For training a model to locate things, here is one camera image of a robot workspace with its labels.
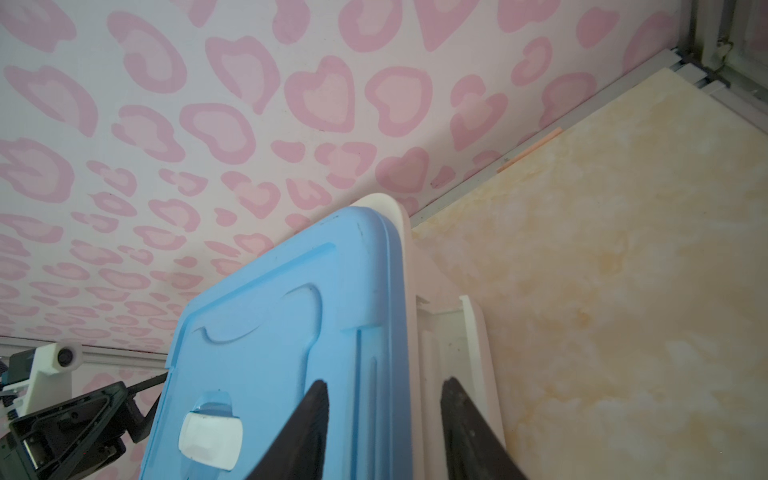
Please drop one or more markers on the blue plastic box lid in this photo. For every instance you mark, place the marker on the blue plastic box lid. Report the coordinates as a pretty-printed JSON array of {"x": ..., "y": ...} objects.
[{"x": 328, "y": 304}]

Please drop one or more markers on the white plastic storage box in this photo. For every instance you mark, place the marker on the white plastic storage box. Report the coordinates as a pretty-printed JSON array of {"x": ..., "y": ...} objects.
[{"x": 446, "y": 337}]

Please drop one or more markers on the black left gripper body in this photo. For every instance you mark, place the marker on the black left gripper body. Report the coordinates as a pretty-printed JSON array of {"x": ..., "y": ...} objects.
[{"x": 70, "y": 440}]

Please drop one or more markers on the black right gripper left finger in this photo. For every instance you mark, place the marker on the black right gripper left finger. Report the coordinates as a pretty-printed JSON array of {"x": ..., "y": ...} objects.
[{"x": 298, "y": 451}]

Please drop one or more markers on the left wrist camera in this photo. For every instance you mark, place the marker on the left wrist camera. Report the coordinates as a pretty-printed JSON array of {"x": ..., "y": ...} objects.
[{"x": 38, "y": 378}]

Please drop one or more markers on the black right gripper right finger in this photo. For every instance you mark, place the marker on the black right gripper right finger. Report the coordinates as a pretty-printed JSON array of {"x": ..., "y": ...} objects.
[{"x": 472, "y": 450}]

